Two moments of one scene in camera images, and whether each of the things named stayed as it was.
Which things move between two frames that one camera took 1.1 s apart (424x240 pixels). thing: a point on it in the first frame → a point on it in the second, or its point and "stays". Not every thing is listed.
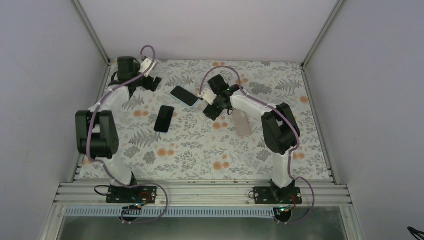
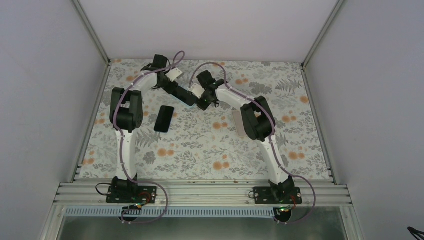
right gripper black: (209, 112) → (203, 106)
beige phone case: (242, 123) stays
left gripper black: (148, 86) → (170, 89)
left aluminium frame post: (78, 7) stays
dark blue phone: (164, 119) stays
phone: (184, 95) stays
